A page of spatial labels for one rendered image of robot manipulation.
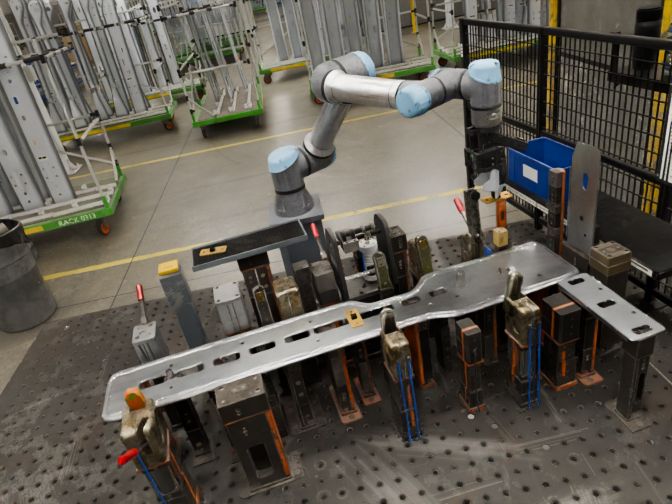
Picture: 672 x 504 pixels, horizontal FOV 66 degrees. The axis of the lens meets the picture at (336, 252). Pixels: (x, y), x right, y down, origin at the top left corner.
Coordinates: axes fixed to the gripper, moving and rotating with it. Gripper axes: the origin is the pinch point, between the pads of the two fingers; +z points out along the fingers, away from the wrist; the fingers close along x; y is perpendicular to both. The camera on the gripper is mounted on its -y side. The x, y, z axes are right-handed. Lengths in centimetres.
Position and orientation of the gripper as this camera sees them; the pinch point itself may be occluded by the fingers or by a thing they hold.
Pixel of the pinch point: (496, 192)
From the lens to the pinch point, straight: 149.9
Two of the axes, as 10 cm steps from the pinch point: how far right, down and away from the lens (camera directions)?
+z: 1.8, 8.5, 4.9
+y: -9.4, 2.9, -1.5
